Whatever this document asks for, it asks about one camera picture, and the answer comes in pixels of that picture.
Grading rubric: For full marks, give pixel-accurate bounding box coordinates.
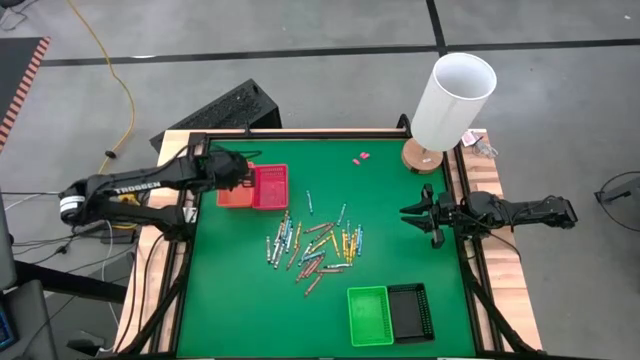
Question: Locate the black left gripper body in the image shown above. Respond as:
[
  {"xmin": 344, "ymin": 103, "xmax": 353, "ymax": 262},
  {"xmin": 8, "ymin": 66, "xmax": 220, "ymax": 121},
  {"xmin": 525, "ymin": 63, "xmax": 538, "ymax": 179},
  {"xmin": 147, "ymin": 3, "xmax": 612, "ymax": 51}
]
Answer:
[{"xmin": 202, "ymin": 148, "xmax": 253, "ymax": 194}]

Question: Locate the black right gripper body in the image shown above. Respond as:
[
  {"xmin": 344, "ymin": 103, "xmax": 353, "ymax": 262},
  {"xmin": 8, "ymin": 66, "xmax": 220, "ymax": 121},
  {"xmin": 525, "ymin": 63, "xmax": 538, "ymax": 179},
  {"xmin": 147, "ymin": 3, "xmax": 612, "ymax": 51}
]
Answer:
[{"xmin": 422, "ymin": 183, "xmax": 469, "ymax": 250}]

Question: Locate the orange plastic basket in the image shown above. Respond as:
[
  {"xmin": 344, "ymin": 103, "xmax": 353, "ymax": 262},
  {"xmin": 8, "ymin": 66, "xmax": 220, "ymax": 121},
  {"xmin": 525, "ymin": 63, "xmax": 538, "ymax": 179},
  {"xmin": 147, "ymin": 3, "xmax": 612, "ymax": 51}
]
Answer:
[{"xmin": 216, "ymin": 160, "xmax": 257, "ymax": 209}]

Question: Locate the red plastic basket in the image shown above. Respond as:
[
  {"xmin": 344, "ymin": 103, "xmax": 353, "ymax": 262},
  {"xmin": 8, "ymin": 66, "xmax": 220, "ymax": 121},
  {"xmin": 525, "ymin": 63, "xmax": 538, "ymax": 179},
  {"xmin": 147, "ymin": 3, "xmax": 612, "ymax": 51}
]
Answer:
[{"xmin": 251, "ymin": 163, "xmax": 290, "ymax": 211}]

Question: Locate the black perforated computer case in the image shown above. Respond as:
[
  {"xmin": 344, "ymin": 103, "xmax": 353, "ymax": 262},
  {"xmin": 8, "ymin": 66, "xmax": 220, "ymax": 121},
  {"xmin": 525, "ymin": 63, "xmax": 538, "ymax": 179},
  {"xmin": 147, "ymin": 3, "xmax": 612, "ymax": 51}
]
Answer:
[{"xmin": 149, "ymin": 77, "xmax": 283, "ymax": 153}]

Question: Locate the clear plastic wrapper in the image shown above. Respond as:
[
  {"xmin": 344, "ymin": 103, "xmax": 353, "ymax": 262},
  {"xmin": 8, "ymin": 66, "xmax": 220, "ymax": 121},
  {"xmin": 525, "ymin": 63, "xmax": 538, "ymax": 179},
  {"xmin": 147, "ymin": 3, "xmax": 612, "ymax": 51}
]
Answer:
[{"xmin": 474, "ymin": 139, "xmax": 500, "ymax": 160}]

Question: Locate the black plastic basket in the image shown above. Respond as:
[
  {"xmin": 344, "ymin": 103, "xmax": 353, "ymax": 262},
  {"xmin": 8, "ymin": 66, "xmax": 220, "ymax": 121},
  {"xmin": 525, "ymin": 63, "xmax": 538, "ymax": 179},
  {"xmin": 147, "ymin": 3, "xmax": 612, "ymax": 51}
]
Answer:
[{"xmin": 386, "ymin": 282, "xmax": 436, "ymax": 345}]

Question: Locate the green plastic basket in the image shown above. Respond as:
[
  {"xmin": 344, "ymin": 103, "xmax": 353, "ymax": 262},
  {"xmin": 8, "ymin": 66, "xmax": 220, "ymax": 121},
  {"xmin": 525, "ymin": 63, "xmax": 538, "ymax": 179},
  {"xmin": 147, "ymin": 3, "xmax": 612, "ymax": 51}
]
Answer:
[{"xmin": 346, "ymin": 285, "xmax": 396, "ymax": 348}]

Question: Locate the white lamp with wooden base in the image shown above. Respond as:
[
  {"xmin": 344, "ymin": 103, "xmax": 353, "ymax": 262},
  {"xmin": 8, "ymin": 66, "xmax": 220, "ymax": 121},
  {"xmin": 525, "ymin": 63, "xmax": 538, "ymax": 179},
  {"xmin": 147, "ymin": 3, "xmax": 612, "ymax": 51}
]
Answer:
[{"xmin": 400, "ymin": 51, "xmax": 499, "ymax": 176}]

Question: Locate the green table mat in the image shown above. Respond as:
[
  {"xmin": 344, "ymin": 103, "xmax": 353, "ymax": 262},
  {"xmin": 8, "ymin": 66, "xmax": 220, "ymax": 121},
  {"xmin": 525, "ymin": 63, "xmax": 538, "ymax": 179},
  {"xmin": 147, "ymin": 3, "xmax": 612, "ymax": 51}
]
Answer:
[{"xmin": 175, "ymin": 138, "xmax": 478, "ymax": 359}]

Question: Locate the black floor beam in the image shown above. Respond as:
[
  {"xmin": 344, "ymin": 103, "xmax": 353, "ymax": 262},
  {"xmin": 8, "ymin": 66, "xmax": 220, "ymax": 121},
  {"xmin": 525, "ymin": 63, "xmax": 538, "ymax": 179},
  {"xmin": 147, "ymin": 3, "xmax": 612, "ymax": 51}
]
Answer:
[{"xmin": 13, "ymin": 258, "xmax": 129, "ymax": 305}]

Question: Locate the grey upright panel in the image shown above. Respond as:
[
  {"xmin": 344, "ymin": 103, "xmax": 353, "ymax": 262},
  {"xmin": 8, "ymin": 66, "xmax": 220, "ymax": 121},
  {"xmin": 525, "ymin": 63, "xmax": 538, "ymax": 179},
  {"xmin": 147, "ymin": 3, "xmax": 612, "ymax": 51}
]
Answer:
[{"xmin": 0, "ymin": 188, "xmax": 19, "ymax": 292}]

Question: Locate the black mat orange striped edge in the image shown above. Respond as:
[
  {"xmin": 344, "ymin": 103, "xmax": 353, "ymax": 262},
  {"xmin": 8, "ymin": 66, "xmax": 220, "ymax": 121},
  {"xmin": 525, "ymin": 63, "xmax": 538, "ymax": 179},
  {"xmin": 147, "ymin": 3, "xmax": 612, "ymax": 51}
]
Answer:
[{"xmin": 0, "ymin": 35, "xmax": 53, "ymax": 154}]

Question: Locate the grey equipment cart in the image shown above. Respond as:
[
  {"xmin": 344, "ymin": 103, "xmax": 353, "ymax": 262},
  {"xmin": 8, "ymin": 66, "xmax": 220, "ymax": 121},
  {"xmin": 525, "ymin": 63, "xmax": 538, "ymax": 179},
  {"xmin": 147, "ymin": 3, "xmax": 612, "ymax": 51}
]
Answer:
[{"xmin": 0, "ymin": 278, "xmax": 59, "ymax": 360}]

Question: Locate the yellow cable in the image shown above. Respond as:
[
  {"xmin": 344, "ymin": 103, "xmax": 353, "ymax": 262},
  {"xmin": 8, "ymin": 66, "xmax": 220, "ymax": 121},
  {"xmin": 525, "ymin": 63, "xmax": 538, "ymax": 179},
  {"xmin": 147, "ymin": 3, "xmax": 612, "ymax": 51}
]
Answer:
[{"xmin": 66, "ymin": 0, "xmax": 137, "ymax": 176}]

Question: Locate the black floor stand with cable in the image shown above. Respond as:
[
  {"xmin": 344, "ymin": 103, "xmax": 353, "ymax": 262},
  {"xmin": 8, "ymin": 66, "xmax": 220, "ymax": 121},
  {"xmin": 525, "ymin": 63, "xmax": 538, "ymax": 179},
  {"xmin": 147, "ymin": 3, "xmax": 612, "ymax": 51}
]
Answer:
[{"xmin": 593, "ymin": 170, "xmax": 640, "ymax": 239}]

